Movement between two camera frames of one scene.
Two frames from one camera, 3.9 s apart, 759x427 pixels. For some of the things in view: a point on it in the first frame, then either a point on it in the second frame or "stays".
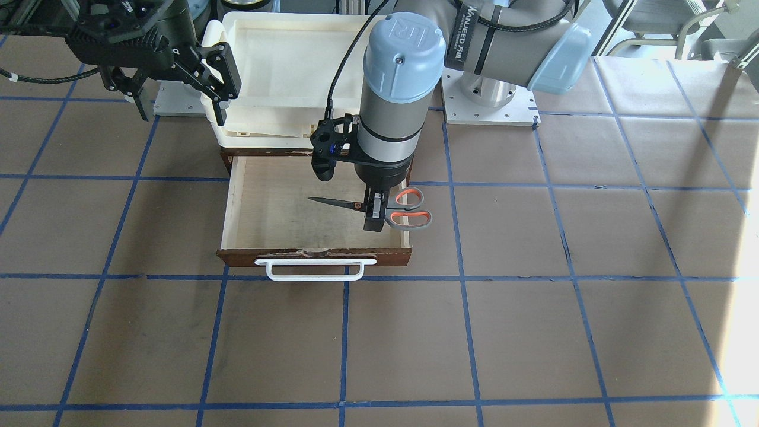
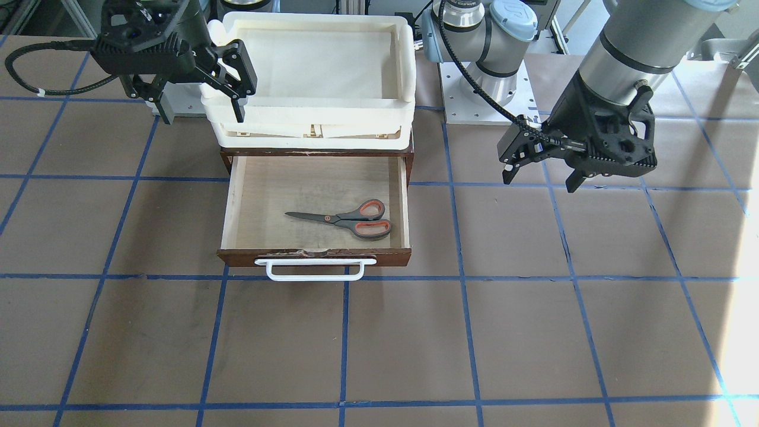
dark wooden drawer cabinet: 229,152 stays
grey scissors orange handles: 400,209 -> 366,220
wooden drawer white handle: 269,263 stays
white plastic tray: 287,65 stays
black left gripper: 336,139 -> 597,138
